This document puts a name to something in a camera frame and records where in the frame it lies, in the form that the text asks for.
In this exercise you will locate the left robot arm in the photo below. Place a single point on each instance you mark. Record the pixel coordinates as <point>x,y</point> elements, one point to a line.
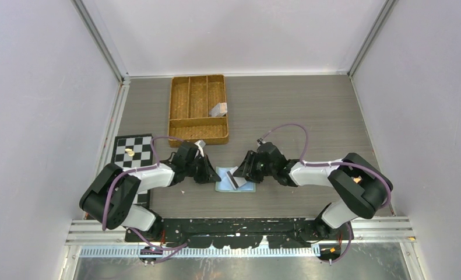
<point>110,197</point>

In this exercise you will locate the woven wicker divided tray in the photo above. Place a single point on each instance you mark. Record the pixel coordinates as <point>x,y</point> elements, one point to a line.
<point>191,100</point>

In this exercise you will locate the stack of cards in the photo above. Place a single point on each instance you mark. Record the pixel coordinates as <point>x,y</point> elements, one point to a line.
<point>219,110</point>

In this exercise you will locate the black white chessboard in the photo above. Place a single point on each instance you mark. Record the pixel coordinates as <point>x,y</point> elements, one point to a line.
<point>139,143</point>

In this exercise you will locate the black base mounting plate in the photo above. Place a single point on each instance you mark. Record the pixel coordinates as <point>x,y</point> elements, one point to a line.
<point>237,233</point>

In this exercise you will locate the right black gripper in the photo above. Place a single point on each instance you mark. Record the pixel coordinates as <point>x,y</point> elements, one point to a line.
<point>250,160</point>

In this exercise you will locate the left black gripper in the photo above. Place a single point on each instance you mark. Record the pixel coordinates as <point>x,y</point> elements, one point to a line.
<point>208,175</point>

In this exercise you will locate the green card holder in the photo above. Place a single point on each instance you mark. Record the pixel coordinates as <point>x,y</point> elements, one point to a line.
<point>221,186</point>

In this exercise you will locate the aluminium front rail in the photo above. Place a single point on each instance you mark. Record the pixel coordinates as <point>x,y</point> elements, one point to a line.
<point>377,229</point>

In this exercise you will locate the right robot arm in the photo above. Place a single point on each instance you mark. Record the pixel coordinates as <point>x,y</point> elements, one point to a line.
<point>361,187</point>

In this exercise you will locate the cream chess piece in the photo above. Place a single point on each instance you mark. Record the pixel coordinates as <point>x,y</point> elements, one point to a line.
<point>129,152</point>

